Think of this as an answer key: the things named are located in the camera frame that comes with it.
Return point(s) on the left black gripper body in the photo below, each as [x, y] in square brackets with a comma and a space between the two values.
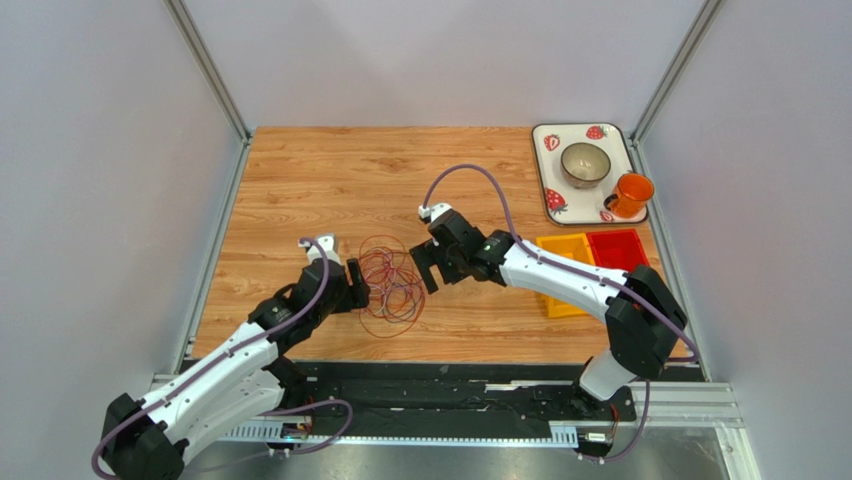
[341, 302]

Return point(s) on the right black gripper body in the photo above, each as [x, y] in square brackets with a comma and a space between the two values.
[435, 257]

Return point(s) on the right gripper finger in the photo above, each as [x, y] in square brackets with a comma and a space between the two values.
[450, 272]
[423, 257]

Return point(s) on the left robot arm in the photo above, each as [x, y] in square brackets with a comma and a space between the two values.
[248, 375]

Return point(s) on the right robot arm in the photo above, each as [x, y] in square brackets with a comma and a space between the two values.
[641, 315]

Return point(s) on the yellow plastic bin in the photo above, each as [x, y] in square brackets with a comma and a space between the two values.
[575, 247]

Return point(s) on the strawberry pattern tray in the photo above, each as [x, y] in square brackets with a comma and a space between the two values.
[564, 204]

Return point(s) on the beige ceramic bowl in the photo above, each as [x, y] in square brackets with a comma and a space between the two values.
[584, 165]

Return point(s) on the red plastic bin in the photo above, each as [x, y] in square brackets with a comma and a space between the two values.
[617, 249]

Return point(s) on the orange mug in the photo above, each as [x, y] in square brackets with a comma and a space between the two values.
[630, 195]

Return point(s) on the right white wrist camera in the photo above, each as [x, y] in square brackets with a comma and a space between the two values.
[429, 213]

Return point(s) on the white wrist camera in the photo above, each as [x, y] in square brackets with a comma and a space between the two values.
[316, 248]
[429, 213]

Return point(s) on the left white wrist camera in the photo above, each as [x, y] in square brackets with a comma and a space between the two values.
[316, 248]

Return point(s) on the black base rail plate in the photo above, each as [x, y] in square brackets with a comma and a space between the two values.
[470, 401]

